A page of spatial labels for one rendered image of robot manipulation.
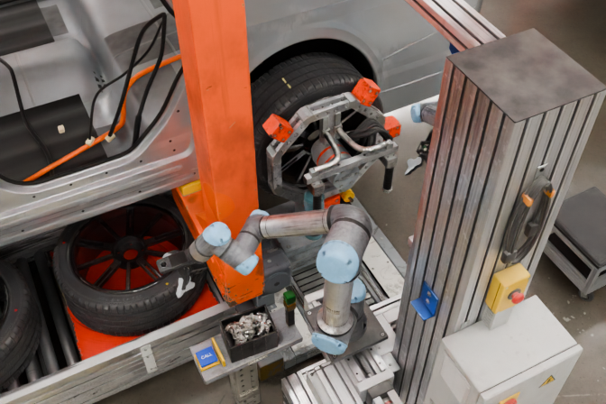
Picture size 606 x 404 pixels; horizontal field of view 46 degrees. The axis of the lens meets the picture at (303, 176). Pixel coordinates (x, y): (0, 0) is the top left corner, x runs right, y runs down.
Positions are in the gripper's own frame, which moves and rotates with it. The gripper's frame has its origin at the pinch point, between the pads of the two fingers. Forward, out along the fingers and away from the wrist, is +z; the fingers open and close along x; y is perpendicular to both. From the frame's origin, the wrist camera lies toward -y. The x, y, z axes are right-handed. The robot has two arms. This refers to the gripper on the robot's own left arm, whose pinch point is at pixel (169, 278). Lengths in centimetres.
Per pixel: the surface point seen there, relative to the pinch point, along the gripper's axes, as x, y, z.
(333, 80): 56, 83, -33
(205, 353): -21, 28, 42
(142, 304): 9, 18, 58
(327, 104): 48, 80, -27
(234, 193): 17.3, 22.5, -22.5
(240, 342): -23, 36, 28
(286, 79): 64, 70, -22
